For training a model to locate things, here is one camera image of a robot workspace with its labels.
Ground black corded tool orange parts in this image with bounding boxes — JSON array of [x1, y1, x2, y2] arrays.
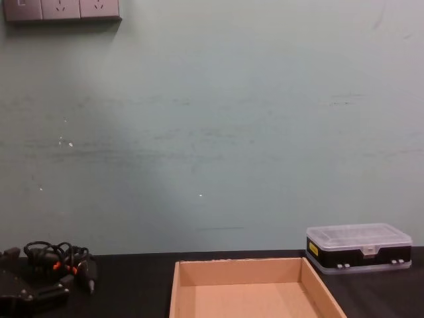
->
[[23, 240, 99, 295]]

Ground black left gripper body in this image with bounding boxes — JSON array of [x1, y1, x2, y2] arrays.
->
[[0, 266, 38, 314]]

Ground clear plastic case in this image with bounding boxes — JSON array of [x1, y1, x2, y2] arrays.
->
[[305, 222, 413, 276]]

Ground black table cloth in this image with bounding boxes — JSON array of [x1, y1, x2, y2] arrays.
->
[[0, 245, 424, 318]]

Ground shallow brown cardboard tray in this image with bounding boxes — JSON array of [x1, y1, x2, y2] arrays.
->
[[169, 256, 348, 318]]

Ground grey wall socket panel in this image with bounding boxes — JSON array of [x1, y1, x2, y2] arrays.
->
[[3, 0, 123, 24]]

